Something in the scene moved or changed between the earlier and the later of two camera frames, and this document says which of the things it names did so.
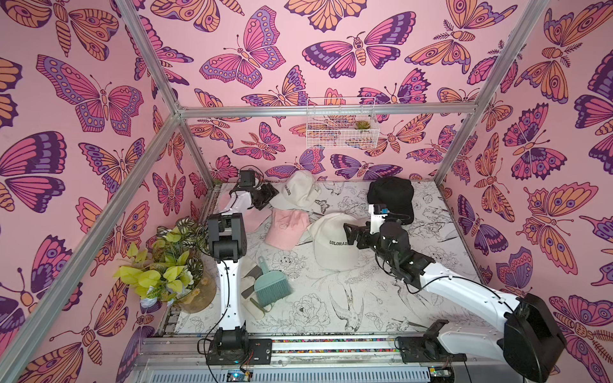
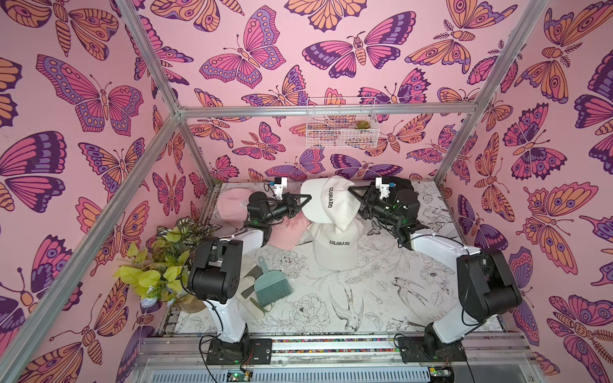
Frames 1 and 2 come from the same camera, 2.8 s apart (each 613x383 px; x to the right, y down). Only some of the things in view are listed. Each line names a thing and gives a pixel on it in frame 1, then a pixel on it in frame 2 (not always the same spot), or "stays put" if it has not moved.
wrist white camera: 377,219 to 383,187
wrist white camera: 247,178 to 280,183
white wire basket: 342,123 stays put
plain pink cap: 287,227 stays put
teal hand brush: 270,286 stays put
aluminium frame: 24,338 stays put
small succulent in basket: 361,124 stays put
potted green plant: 172,267 stays put
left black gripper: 270,192 to 289,207
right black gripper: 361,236 to 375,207
